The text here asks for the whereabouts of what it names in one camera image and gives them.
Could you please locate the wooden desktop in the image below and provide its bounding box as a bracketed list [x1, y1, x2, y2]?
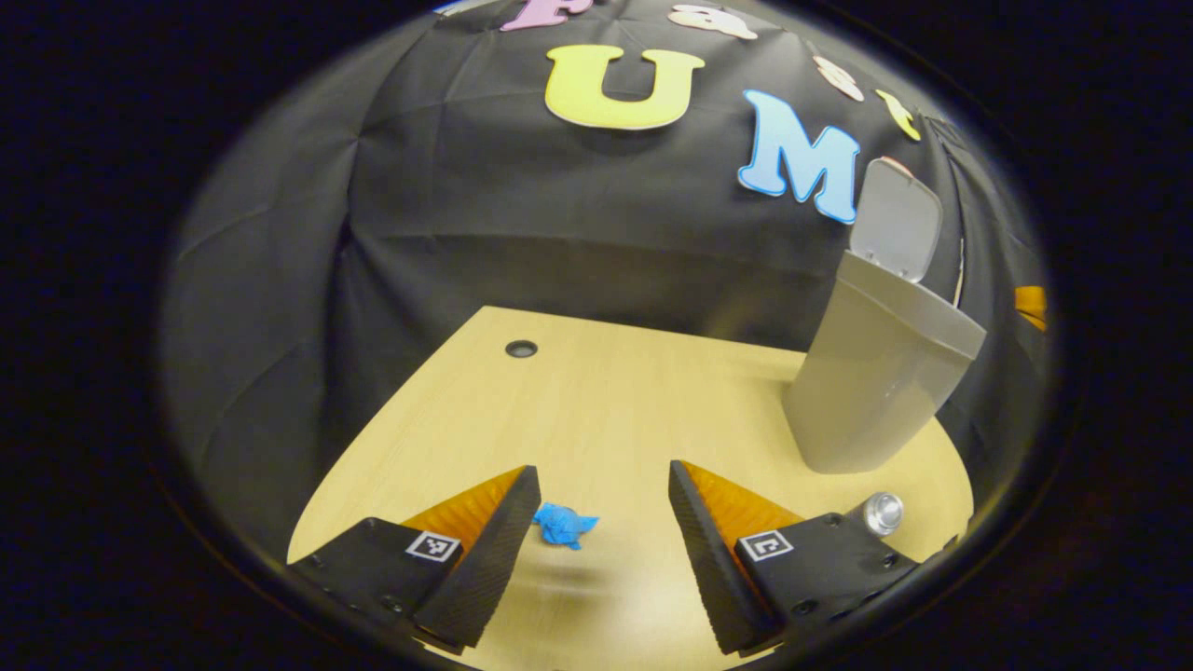
[287, 306, 975, 671]

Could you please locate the blue paper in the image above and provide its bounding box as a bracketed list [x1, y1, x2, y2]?
[533, 503, 599, 551]

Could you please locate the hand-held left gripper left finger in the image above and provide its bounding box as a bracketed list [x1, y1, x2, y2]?
[289, 464, 542, 653]

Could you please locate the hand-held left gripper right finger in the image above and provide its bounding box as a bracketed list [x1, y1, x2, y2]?
[668, 459, 924, 658]

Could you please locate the black backdrop cloth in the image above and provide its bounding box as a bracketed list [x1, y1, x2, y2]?
[158, 0, 1054, 560]

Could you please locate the grey desktop garbage bin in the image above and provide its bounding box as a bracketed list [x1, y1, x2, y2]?
[781, 157, 987, 474]

